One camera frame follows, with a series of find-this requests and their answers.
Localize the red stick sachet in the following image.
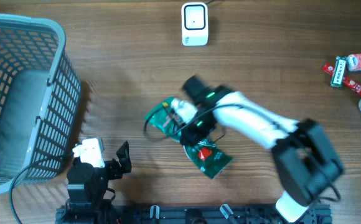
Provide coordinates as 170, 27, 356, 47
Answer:
322, 63, 361, 96

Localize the black mounting rail base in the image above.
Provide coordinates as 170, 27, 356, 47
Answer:
55, 203, 333, 224

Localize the small green white box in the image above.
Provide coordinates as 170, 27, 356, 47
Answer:
330, 57, 347, 88

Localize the red white small carton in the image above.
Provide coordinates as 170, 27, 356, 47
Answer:
347, 54, 361, 72

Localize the grey plastic shopping basket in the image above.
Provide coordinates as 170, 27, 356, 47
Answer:
0, 14, 82, 194

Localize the white barcode scanner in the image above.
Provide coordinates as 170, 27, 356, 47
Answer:
181, 2, 209, 47

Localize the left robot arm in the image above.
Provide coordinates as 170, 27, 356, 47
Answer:
55, 138, 132, 223

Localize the green 3M gloves package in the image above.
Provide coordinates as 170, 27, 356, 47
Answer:
144, 96, 233, 179

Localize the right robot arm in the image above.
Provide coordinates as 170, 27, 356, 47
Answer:
180, 75, 344, 223

